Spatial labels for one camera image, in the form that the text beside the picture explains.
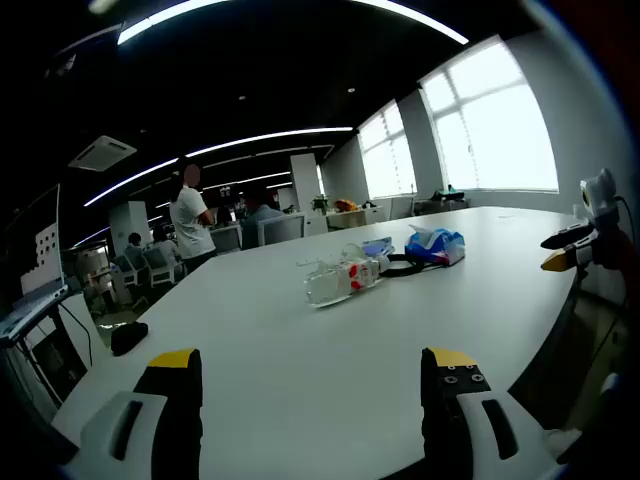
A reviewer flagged large window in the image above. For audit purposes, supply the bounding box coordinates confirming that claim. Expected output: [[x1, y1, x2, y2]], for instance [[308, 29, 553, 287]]
[[419, 37, 560, 194]]

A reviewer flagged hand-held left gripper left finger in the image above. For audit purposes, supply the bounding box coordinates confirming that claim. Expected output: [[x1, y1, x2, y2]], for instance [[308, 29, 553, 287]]
[[64, 348, 204, 480]]

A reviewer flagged ceiling air conditioner unit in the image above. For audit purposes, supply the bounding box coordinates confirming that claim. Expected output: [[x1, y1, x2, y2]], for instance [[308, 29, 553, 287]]
[[68, 134, 137, 173]]

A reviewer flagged person's right hand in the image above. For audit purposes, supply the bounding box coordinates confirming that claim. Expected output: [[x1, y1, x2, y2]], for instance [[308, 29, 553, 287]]
[[593, 219, 637, 272]]

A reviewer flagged ceiling light strip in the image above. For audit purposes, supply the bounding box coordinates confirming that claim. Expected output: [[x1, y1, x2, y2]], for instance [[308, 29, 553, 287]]
[[83, 127, 354, 207], [117, 0, 471, 46]]

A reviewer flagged black cable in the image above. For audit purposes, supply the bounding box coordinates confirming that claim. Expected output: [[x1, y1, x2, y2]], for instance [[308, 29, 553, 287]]
[[379, 253, 442, 279]]

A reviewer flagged small black object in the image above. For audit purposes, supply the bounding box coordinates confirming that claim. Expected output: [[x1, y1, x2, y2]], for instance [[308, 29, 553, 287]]
[[110, 322, 150, 357]]

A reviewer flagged blue tissue pack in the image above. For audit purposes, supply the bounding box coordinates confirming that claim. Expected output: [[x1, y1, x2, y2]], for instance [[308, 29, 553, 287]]
[[403, 224, 466, 266]]

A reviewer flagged clear plastic water bottle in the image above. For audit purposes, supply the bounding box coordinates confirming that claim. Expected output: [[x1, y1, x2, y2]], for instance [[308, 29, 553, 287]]
[[303, 243, 394, 309]]

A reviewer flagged white table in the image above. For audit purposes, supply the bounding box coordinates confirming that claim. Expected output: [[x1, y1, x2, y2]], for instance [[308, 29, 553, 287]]
[[49, 205, 594, 480]]

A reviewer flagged blue round lid container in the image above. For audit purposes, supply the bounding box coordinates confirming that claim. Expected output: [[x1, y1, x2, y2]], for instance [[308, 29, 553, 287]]
[[360, 237, 396, 259]]

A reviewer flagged small window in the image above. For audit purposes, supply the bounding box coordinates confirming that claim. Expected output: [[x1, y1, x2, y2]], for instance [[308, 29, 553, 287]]
[[358, 99, 419, 200]]

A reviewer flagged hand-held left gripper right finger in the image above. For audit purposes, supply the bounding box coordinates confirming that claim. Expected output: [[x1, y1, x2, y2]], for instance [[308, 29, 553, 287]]
[[421, 347, 559, 480]]

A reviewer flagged grey office chair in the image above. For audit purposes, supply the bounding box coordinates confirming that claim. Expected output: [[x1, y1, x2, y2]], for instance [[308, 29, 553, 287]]
[[142, 247, 177, 287], [113, 254, 150, 290], [209, 225, 244, 256], [257, 214, 306, 246]]

